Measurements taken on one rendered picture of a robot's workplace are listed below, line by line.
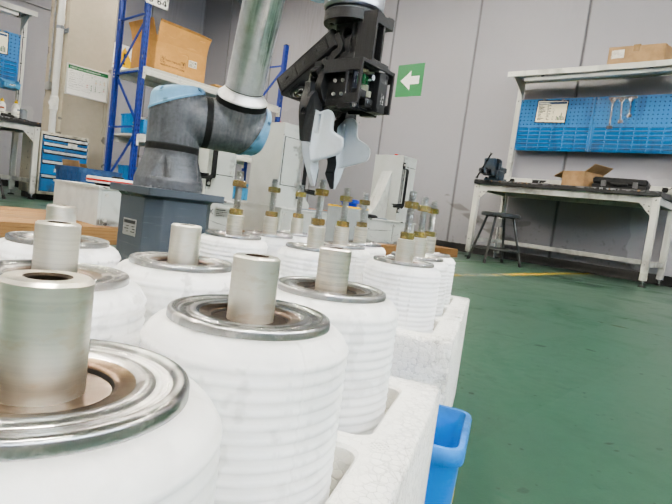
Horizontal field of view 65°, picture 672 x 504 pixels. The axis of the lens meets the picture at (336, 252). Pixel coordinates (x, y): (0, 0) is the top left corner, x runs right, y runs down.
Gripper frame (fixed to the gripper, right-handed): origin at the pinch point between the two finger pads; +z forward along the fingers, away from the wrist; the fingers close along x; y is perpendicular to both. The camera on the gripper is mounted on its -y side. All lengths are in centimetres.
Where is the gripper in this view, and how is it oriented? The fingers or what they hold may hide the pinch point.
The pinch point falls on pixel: (319, 176)
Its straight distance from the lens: 69.6
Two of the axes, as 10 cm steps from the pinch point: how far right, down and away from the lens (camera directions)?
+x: 6.1, 0.1, 7.9
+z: -1.3, 9.9, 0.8
